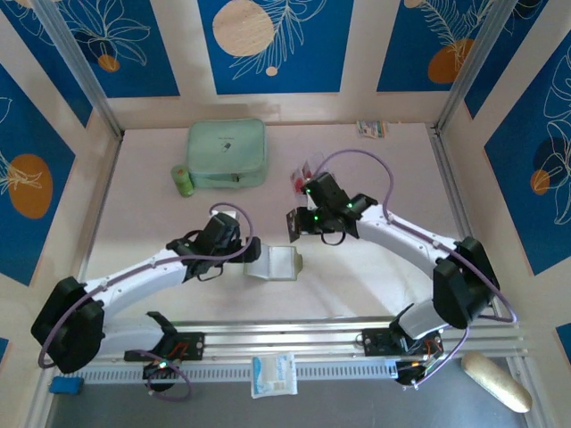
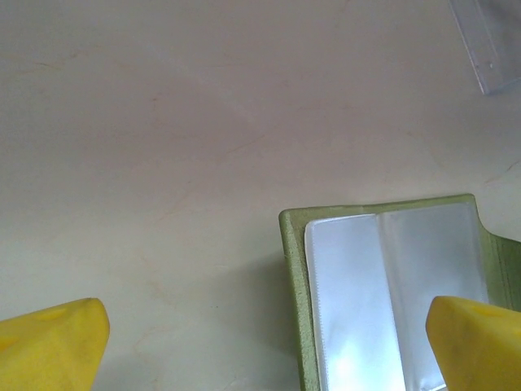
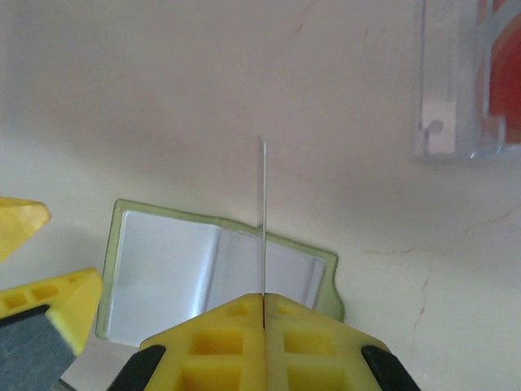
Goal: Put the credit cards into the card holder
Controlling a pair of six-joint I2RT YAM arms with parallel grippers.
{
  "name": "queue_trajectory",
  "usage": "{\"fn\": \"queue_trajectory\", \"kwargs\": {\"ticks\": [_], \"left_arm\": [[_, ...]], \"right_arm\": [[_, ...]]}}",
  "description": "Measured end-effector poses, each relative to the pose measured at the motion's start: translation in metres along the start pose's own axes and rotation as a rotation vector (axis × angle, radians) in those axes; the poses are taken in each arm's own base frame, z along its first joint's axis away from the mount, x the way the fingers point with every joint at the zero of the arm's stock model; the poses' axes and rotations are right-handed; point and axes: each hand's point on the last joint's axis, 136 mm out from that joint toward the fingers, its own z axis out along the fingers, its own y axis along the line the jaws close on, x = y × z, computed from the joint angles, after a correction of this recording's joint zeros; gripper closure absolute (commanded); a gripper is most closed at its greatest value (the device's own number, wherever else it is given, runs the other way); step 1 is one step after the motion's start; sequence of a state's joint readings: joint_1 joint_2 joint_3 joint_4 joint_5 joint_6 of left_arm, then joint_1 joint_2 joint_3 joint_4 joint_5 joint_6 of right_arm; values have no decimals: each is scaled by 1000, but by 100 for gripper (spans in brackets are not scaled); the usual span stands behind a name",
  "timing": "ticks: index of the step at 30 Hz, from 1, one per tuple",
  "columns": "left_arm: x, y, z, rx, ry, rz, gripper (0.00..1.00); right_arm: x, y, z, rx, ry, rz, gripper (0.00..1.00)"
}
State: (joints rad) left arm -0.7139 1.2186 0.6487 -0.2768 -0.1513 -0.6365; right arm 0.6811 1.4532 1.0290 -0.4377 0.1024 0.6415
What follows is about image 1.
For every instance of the green card holder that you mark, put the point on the green card holder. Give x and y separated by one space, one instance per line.
281 263

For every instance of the white card with red circles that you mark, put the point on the white card with red circles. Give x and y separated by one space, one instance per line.
295 179
308 171

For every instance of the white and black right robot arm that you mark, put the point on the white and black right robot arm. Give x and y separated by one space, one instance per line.
401 236

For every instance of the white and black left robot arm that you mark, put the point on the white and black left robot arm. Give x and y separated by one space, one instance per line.
134 276

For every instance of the clear acrylic card stand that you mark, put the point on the clear acrylic card stand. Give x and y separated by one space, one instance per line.
319 160

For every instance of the small green roll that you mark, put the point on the small green roll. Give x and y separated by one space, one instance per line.
183 180

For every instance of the small printed paper packet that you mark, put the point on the small printed paper packet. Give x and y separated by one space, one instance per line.
372 129

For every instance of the mint green zip pouch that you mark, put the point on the mint green zip pouch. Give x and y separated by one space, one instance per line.
225 147

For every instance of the white and blue gauze packet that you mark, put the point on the white and blue gauze packet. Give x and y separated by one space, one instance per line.
273 374

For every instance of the blue poster with beige circle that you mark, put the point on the blue poster with beige circle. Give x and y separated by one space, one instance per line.
312 67

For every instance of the blue poster with orange circle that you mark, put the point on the blue poster with orange circle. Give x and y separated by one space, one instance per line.
401 53
27 111

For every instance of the blue floral poster, orange dot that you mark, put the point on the blue floral poster, orange dot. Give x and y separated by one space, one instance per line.
513 200
147 67

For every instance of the blue sponge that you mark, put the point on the blue sponge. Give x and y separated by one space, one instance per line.
67 385

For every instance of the beige oblong bread roll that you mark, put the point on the beige oblong bread roll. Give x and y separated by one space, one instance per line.
495 381

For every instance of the aluminium mounting rail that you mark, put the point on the aluminium mounting rail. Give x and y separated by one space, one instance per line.
285 339

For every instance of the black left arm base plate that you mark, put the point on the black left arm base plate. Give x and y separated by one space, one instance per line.
194 345

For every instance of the aluminium table side rail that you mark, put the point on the aluminium table side rail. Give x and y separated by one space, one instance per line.
449 178

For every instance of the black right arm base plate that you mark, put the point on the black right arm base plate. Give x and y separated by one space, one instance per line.
377 343

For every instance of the aluminium frame post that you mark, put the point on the aluminium frame post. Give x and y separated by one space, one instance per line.
87 76
475 67

